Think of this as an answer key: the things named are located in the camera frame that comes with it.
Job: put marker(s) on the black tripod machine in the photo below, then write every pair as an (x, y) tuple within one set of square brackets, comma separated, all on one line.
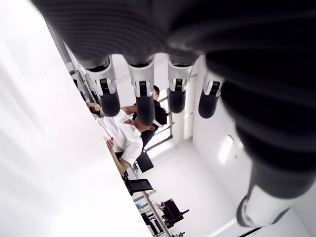
[(172, 211)]

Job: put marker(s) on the person in white shirt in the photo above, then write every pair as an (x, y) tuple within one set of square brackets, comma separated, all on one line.
[(123, 138)]

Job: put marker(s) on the person with bare face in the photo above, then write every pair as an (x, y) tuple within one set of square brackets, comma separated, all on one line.
[(93, 108)]

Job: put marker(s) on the rectangular ceiling light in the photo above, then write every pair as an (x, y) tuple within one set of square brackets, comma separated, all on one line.
[(225, 148)]

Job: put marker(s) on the metal frame rail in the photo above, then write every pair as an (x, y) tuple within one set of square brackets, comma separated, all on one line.
[(150, 202)]

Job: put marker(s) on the black square panel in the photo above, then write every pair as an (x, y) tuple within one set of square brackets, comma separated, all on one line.
[(145, 162)]

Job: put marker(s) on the person in black shirt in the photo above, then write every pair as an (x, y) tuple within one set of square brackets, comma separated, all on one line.
[(148, 138)]

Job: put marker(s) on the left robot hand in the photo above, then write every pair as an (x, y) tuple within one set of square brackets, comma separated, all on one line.
[(222, 37)]

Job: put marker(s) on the white VR headset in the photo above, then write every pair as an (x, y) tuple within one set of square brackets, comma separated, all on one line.
[(158, 123)]

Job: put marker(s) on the black monitor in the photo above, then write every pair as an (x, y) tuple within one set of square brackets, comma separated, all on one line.
[(140, 185)]

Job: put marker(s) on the window with dark frame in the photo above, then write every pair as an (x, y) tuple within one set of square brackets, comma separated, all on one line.
[(163, 140)]

